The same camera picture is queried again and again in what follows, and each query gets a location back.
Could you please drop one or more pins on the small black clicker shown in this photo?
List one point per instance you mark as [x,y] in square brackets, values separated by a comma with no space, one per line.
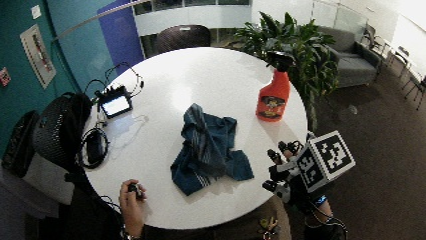
[135,190]

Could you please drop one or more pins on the white marker cube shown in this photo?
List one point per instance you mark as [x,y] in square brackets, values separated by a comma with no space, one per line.
[327,160]

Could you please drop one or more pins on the bunch of keys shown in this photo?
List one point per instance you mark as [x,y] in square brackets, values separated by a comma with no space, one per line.
[268,226]

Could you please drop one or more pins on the the person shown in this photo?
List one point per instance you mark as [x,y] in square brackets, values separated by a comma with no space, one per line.
[88,220]

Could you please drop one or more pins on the wrist watch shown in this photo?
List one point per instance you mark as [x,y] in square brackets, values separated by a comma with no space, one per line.
[128,236]

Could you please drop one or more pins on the orange spray bottle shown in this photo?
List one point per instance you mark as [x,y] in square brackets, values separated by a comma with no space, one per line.
[275,96]

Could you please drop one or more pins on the blue striped cloth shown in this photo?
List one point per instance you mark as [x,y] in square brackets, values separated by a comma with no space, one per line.
[207,150]

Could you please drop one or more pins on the small black screen device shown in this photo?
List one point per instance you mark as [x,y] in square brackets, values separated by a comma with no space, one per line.
[115,105]

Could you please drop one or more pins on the green potted plant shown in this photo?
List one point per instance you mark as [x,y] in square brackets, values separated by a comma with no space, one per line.
[301,53]

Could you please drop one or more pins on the grey sofa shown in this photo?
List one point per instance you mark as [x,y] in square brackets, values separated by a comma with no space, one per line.
[355,65]

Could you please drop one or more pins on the dark round-backed chair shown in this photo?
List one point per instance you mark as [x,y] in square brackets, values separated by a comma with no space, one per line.
[183,37]

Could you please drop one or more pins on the black frame chair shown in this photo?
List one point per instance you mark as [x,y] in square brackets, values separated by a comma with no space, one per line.
[414,83]
[372,38]

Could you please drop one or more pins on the red wall sign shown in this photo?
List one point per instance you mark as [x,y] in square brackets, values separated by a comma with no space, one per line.
[4,76]

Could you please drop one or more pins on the framed wall poster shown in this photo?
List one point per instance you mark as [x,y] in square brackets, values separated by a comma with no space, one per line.
[39,55]

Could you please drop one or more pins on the white wall plate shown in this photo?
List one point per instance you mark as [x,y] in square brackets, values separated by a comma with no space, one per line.
[36,12]

